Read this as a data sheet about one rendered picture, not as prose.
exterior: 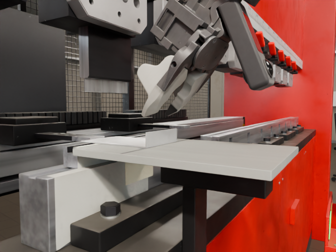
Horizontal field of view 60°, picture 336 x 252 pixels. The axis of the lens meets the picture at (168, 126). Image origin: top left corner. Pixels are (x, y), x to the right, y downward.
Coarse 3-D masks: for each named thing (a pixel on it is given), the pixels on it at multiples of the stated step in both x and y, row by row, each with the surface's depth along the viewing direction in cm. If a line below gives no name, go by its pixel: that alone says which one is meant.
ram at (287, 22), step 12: (264, 0) 118; (276, 0) 138; (288, 0) 165; (300, 0) 206; (264, 12) 119; (276, 12) 139; (288, 12) 167; (300, 12) 208; (252, 24) 105; (276, 24) 140; (288, 24) 168; (300, 24) 210; (264, 36) 121; (288, 36) 170; (300, 36) 213; (300, 48) 215
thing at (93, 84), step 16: (80, 32) 43; (96, 32) 44; (80, 48) 43; (96, 48) 44; (112, 48) 47; (128, 48) 50; (80, 64) 44; (96, 64) 44; (112, 64) 47; (128, 64) 51; (96, 80) 46; (112, 80) 48; (128, 80) 51
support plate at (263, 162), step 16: (176, 144) 44; (192, 144) 44; (208, 144) 44; (224, 144) 44; (240, 144) 44; (256, 144) 44; (128, 160) 35; (144, 160) 34; (160, 160) 32; (176, 160) 31; (192, 160) 31; (208, 160) 31; (224, 160) 31; (240, 160) 31; (256, 160) 31; (272, 160) 31; (288, 160) 34; (240, 176) 28; (256, 176) 27; (272, 176) 27
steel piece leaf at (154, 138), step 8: (176, 128) 47; (152, 136) 41; (160, 136) 43; (168, 136) 45; (176, 136) 47; (112, 144) 43; (120, 144) 42; (128, 144) 42; (136, 144) 42; (144, 144) 42; (152, 144) 41; (160, 144) 43
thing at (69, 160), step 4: (128, 136) 55; (132, 136) 55; (136, 136) 56; (140, 136) 55; (144, 136) 55; (72, 144) 44; (76, 144) 44; (80, 144) 44; (84, 144) 45; (64, 148) 42; (68, 148) 42; (72, 148) 43; (64, 152) 42; (68, 152) 42; (64, 156) 42; (68, 156) 42; (72, 156) 41; (76, 156) 41; (64, 160) 42; (68, 160) 42; (72, 160) 42; (76, 160) 41; (64, 164) 42; (68, 164) 42; (72, 164) 42; (76, 164) 41
